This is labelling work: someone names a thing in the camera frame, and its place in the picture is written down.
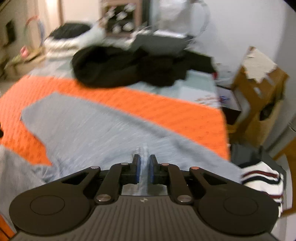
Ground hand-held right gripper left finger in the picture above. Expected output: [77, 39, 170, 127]
[61, 154, 141, 204]

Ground grey pants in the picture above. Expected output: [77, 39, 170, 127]
[0, 91, 242, 202]

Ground thin black garment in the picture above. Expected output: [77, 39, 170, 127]
[183, 50, 216, 75]

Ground striped white sweater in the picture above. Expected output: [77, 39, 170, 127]
[240, 161, 284, 216]

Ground pink water dispenser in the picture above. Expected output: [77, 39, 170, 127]
[99, 0, 142, 39]

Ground white cloth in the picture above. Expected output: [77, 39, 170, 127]
[242, 47, 277, 84]

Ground wooden chair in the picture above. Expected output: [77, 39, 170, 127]
[228, 46, 289, 145]
[273, 144, 296, 217]

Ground white folded quilt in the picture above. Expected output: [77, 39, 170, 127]
[43, 25, 107, 58]

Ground plastic-covered appliance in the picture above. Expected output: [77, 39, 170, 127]
[153, 0, 210, 37]

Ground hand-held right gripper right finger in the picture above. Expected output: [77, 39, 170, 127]
[149, 154, 228, 205]

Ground dark grey garment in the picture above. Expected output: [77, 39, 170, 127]
[131, 34, 193, 56]

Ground colourful hula hoop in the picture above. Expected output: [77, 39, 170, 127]
[23, 15, 45, 47]

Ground dark grey folded clothes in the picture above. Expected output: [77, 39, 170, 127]
[48, 22, 91, 40]

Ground orange patterned mat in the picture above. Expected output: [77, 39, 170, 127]
[0, 75, 230, 239]

